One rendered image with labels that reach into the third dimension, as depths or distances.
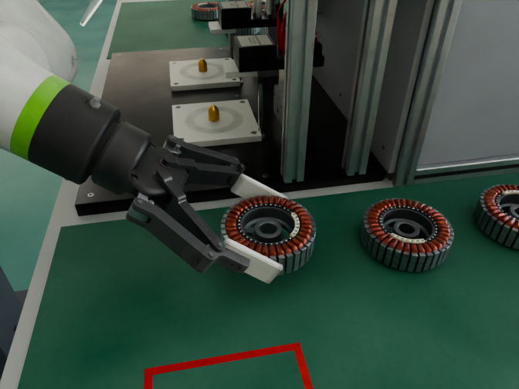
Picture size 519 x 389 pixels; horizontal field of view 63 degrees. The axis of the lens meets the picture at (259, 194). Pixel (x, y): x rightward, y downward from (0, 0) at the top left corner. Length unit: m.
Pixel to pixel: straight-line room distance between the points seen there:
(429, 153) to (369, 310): 0.30
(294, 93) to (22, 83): 0.31
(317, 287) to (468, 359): 0.17
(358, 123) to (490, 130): 0.22
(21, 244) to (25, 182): 0.44
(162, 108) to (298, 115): 0.36
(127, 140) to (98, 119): 0.03
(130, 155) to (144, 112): 0.43
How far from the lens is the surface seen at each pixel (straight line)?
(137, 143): 0.46
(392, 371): 0.48
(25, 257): 1.82
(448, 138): 0.71
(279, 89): 0.81
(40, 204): 2.06
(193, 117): 0.81
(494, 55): 0.68
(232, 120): 0.79
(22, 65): 0.48
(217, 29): 0.96
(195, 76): 0.99
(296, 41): 0.55
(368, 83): 0.60
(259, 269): 0.46
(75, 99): 0.46
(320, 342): 0.48
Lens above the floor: 1.15
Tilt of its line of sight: 37 degrees down
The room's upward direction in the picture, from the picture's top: straight up
